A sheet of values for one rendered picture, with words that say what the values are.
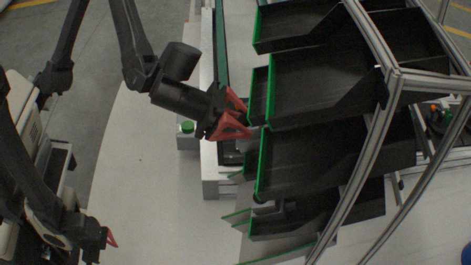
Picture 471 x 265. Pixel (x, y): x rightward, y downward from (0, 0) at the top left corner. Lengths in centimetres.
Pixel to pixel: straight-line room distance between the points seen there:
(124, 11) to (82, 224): 48
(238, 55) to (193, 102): 80
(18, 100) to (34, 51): 287
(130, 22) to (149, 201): 60
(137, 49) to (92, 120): 192
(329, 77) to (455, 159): 103
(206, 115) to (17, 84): 54
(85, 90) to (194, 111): 224
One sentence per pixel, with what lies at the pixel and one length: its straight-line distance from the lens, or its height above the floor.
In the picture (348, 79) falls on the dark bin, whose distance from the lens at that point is 56.
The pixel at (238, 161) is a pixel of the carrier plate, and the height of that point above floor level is 97.
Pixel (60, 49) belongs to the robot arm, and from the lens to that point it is 108.
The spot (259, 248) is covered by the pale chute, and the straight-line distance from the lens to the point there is 96.
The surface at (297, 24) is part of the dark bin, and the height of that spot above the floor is 154.
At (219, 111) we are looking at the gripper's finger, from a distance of 79.
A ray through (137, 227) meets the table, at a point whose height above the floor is 86.
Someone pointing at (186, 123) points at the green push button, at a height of 97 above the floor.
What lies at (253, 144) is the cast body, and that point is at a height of 125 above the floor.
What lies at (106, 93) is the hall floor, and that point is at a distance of 287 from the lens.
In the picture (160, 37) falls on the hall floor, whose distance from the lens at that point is 329.
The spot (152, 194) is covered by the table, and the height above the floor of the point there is 86.
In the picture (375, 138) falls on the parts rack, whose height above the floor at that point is 156.
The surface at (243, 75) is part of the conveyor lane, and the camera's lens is 148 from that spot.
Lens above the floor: 191
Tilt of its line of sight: 49 degrees down
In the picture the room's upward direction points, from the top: 3 degrees clockwise
